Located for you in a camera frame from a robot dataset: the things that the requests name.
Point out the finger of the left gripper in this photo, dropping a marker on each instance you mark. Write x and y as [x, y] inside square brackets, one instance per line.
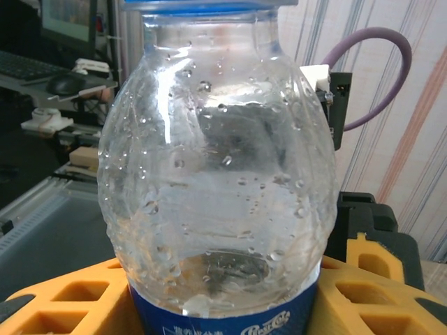
[380, 223]

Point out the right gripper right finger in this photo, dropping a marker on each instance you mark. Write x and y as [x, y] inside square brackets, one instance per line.
[335, 275]

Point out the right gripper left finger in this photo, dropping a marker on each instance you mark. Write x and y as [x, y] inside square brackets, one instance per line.
[115, 303]

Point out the Pepsi label clear bottle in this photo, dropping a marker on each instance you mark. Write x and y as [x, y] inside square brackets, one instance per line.
[216, 209]

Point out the beige block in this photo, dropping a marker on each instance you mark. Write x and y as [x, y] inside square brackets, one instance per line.
[84, 156]

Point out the white plastic device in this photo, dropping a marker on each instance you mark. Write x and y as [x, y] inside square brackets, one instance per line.
[45, 120]
[92, 65]

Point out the grey desk tray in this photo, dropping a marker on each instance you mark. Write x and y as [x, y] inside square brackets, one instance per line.
[101, 83]

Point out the black computer mouse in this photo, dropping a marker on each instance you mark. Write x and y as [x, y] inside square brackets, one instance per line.
[64, 83]

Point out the black keyboard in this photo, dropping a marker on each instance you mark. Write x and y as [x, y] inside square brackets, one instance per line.
[24, 66]

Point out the computer monitor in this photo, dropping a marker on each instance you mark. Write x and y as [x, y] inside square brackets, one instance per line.
[66, 21]

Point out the wide aluminium base rail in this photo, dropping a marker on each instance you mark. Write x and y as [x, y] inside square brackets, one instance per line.
[52, 185]

